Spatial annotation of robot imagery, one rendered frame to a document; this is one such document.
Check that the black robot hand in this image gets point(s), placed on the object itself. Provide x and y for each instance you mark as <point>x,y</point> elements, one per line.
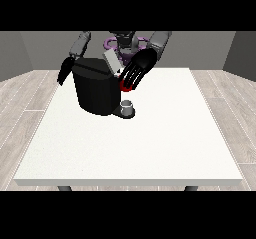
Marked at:
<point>64,70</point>
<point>138,68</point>

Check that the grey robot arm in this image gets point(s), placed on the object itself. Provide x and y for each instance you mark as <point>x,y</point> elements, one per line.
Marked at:
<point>79,45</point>
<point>159,43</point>

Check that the red pod holder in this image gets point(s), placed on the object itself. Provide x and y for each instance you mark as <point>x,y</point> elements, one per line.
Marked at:
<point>125,88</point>

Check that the pale grey machine lid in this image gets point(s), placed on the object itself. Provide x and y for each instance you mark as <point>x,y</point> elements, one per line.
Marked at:
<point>111,60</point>

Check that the black coffee machine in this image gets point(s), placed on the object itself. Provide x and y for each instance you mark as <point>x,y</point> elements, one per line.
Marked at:
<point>95,89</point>

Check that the grey robot trunk purple rings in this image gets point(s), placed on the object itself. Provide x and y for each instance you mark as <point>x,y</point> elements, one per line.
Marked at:
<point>125,48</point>

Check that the small grey cup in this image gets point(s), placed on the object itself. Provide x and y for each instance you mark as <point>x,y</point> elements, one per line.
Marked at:
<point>126,107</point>

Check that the dark table leg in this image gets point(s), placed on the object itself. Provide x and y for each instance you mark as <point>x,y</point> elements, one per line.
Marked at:
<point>191,188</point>
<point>64,188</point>

